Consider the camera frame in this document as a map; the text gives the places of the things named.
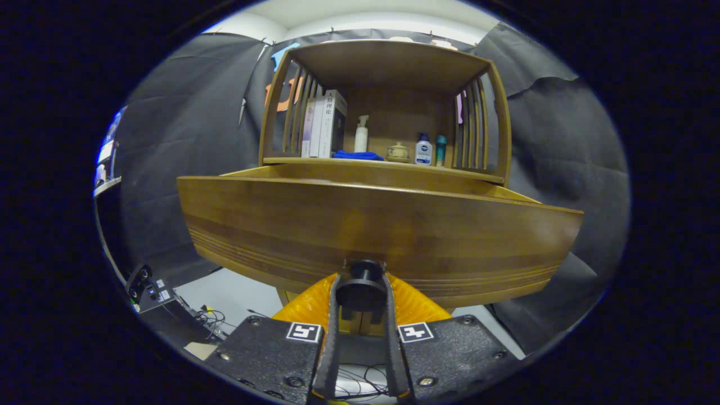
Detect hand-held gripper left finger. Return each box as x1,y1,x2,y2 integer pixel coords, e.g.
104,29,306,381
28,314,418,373
204,273,343,404

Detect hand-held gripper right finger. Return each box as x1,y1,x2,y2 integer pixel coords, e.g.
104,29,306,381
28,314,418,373
382,273,521,404

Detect black drawer knob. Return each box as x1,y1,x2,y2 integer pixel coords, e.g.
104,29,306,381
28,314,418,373
336,260,389,313

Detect wooden drawer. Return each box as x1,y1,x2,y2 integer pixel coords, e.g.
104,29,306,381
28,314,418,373
176,163,584,309

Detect wooden countertop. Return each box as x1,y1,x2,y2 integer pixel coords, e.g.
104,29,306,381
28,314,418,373
263,156,506,183

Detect wooden cabinet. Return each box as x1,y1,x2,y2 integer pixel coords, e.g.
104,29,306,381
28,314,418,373
259,38,512,338

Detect beige flat board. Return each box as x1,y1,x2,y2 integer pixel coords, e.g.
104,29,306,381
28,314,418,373
186,342,218,361

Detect black electronics box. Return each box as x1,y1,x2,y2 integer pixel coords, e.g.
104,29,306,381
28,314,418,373
127,264,226,347

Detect white lotion bottle blue cap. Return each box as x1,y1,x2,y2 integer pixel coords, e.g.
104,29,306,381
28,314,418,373
415,133,433,166

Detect white pump bottle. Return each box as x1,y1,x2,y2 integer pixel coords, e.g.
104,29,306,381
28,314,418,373
354,115,370,153

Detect pale purple book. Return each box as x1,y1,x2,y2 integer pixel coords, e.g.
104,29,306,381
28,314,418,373
301,100,316,158

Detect white book with dark cover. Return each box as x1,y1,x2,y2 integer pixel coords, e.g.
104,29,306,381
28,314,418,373
318,90,348,159

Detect black backdrop cloth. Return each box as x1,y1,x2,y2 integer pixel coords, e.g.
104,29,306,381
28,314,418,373
96,22,631,355

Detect cluttered white side shelf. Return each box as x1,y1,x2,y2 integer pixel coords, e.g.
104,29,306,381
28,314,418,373
93,107,127,197

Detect black floor cables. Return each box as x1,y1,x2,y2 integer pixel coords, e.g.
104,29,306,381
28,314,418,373
335,364,390,401

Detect black cable bundle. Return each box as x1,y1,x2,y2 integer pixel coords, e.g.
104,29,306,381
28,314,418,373
194,305,240,341

